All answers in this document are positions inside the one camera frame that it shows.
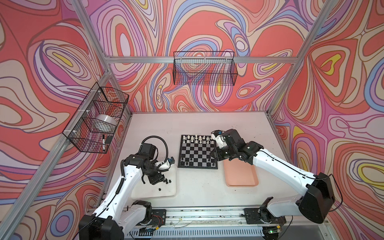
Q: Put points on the white plastic tray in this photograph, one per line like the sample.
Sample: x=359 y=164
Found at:
x=147 y=191

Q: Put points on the black and grey chessboard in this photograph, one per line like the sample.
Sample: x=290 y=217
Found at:
x=195 y=152

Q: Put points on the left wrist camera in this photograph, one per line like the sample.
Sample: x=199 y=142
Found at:
x=166 y=165

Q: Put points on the black wire basket back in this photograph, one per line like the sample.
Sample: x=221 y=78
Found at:
x=204 y=68

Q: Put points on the black wire basket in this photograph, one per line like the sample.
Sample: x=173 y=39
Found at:
x=204 y=68
x=84 y=131

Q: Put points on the pink plastic tray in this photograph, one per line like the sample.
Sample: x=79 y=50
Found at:
x=240 y=174

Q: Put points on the silver tape roll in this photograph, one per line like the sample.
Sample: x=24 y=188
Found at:
x=107 y=119

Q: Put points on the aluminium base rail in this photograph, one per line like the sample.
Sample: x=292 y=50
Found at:
x=227 y=216

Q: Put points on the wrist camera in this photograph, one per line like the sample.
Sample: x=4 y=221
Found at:
x=217 y=136
x=166 y=165

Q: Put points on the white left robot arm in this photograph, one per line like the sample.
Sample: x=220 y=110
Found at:
x=108 y=222

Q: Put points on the black chess pieces in tray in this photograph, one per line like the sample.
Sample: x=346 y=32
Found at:
x=167 y=181

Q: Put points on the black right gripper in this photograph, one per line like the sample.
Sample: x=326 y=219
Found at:
x=217 y=156

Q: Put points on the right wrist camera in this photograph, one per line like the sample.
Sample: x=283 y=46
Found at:
x=217 y=136

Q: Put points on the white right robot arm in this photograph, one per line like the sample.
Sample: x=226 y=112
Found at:
x=315 y=194

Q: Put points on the black wire basket left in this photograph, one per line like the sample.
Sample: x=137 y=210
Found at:
x=84 y=131

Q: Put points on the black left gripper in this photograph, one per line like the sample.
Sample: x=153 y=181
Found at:
x=155 y=179

